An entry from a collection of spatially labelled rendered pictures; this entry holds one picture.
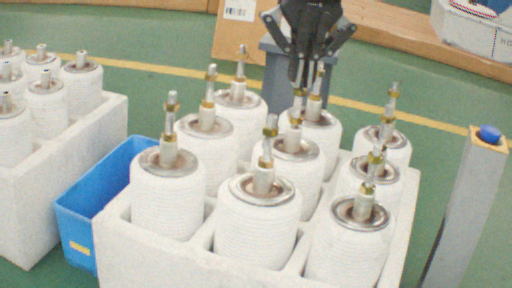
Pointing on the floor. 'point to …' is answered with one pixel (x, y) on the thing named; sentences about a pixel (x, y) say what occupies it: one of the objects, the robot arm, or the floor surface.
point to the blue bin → (94, 200)
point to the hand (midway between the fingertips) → (302, 71)
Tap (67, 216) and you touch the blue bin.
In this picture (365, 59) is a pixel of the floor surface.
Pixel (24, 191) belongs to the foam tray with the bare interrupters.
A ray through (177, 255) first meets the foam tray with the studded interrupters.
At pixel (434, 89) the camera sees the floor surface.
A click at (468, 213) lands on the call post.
